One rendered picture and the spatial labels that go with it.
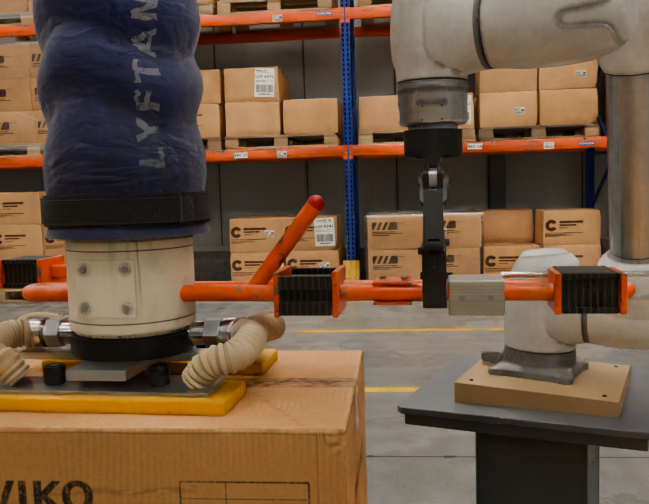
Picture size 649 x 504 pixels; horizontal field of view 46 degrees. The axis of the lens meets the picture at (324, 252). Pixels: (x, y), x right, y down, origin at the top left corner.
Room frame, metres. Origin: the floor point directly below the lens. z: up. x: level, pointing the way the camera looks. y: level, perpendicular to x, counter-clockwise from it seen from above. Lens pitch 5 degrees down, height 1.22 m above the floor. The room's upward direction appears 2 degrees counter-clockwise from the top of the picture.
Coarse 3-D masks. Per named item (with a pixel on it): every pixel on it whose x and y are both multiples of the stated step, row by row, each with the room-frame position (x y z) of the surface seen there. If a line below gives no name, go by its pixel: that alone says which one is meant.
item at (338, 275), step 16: (288, 272) 1.04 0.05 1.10; (304, 272) 1.05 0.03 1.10; (320, 272) 1.05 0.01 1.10; (336, 272) 0.96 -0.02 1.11; (288, 288) 0.96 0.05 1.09; (304, 288) 0.96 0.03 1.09; (320, 288) 0.96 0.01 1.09; (336, 288) 0.96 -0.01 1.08; (288, 304) 0.96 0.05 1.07; (304, 304) 0.96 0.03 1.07; (320, 304) 0.96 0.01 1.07; (336, 304) 0.96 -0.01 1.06
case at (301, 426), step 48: (288, 384) 1.02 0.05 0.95; (336, 384) 1.01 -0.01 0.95; (0, 432) 0.86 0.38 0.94; (48, 432) 0.86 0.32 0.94; (96, 432) 0.85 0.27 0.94; (144, 432) 0.84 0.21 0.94; (192, 432) 0.84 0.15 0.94; (240, 432) 0.83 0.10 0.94; (288, 432) 0.83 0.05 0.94; (336, 432) 0.82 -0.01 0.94; (0, 480) 0.86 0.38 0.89; (48, 480) 0.86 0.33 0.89; (96, 480) 0.85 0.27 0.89; (144, 480) 0.85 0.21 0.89; (192, 480) 0.84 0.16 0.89; (240, 480) 0.83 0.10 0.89; (288, 480) 0.83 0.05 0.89; (336, 480) 0.82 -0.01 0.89
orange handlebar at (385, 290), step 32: (32, 288) 1.04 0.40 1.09; (64, 288) 1.04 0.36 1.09; (192, 288) 1.01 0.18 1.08; (224, 288) 1.00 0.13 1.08; (256, 288) 0.99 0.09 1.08; (352, 288) 0.97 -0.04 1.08; (384, 288) 0.97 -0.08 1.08; (416, 288) 0.96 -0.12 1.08; (512, 288) 0.94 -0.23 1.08; (544, 288) 0.93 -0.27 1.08
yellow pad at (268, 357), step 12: (48, 360) 1.12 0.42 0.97; (60, 360) 1.12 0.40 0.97; (72, 360) 1.12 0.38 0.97; (84, 360) 1.12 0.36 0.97; (264, 360) 1.09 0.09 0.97; (276, 360) 1.15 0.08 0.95; (180, 372) 1.09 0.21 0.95; (240, 372) 1.07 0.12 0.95; (252, 372) 1.07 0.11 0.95; (264, 372) 1.07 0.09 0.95
